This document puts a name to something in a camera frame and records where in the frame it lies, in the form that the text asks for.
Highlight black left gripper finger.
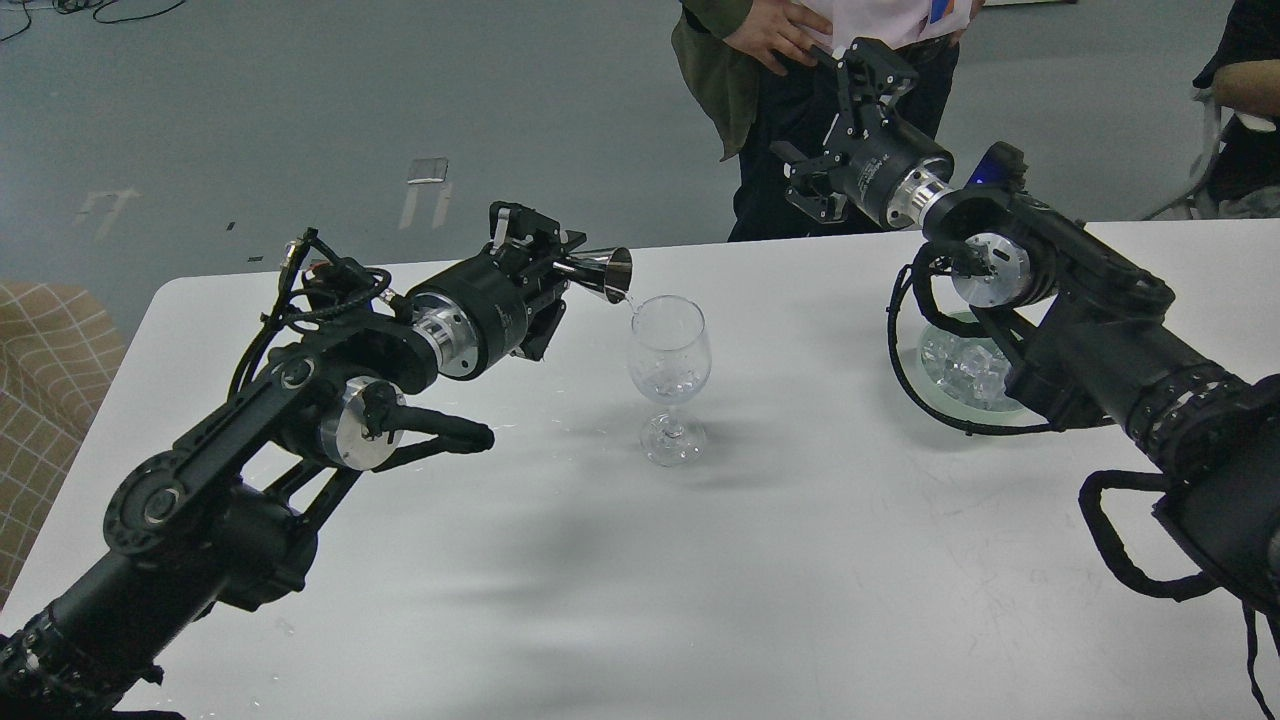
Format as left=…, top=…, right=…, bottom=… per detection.
left=488, top=201, right=588, bottom=263
left=515, top=284, right=568, bottom=363

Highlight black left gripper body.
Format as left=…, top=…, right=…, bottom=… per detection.
left=407, top=252, right=570, bottom=380

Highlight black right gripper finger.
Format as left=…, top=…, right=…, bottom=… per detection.
left=771, top=140, right=861, bottom=224
left=812, top=38, right=919, bottom=136

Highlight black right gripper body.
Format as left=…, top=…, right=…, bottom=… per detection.
left=840, top=120, right=954, bottom=229

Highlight steel cocktail jigger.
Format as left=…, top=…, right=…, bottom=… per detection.
left=552, top=247, right=634, bottom=304

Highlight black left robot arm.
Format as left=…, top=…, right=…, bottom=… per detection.
left=3, top=202, right=632, bottom=719

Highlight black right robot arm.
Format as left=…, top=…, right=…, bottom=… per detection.
left=772, top=38, right=1279, bottom=669

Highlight clear wine glass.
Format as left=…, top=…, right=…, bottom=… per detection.
left=628, top=293, right=712, bottom=468

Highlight green bowl of ice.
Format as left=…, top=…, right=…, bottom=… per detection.
left=915, top=324, right=1027, bottom=425

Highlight standing person's right hand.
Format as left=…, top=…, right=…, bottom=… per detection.
left=724, top=1, right=833, bottom=76

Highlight standing person's left hand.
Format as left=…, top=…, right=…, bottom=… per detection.
left=948, top=0, right=986, bottom=46

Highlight standing person in green jacket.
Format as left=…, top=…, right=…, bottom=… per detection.
left=671, top=1, right=966, bottom=242

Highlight seated person in black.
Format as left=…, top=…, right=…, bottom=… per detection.
left=1142, top=1, right=1279, bottom=220

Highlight beige checkered cushion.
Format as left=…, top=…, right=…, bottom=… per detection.
left=1, top=281, right=127, bottom=600

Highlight black floor cables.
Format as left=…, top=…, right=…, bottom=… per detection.
left=0, top=0, right=187, bottom=44

